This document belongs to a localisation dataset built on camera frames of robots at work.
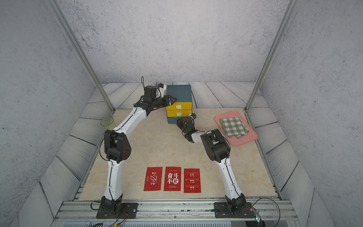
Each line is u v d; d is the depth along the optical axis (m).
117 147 0.58
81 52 0.87
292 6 0.70
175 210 0.75
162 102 0.84
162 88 0.86
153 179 0.85
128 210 0.73
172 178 0.84
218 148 0.62
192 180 0.83
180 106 0.96
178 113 1.01
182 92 1.03
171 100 0.88
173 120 1.08
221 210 0.71
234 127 1.08
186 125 0.86
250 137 1.02
